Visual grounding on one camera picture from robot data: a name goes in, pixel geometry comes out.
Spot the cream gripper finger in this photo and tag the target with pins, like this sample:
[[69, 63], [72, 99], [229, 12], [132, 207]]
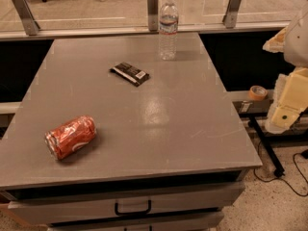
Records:
[[290, 99], [276, 43]]

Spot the black rxbar chocolate wrapper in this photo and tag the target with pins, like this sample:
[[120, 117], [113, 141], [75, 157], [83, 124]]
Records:
[[130, 73]]

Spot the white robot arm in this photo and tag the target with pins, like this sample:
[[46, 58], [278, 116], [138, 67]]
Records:
[[296, 40]]

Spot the crushed red coke can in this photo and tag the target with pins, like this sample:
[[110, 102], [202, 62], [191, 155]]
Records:
[[70, 136]]

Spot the orange tape roll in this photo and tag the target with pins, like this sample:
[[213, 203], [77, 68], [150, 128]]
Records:
[[257, 93]]

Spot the black metal stand leg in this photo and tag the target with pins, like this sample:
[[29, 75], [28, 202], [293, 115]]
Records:
[[279, 170]]

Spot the clear plastic water bottle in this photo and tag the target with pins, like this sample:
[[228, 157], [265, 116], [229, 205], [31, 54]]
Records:
[[168, 28]]

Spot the grey upper drawer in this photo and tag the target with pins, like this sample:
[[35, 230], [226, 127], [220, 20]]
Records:
[[128, 203]]

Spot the grey drawer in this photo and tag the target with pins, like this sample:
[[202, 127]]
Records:
[[200, 221], [128, 203]]

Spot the grey lower drawer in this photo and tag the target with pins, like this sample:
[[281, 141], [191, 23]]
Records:
[[200, 221]]

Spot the right metal railing bracket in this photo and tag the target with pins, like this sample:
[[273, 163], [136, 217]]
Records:
[[231, 14]]

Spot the metal railing bracket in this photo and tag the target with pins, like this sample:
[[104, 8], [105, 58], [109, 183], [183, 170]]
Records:
[[152, 12], [30, 26], [231, 14]]

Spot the middle metal railing bracket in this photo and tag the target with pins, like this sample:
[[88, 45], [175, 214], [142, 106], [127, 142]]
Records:
[[152, 12]]

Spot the left metal railing bracket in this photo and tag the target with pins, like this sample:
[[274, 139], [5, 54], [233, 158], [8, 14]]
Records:
[[30, 26]]

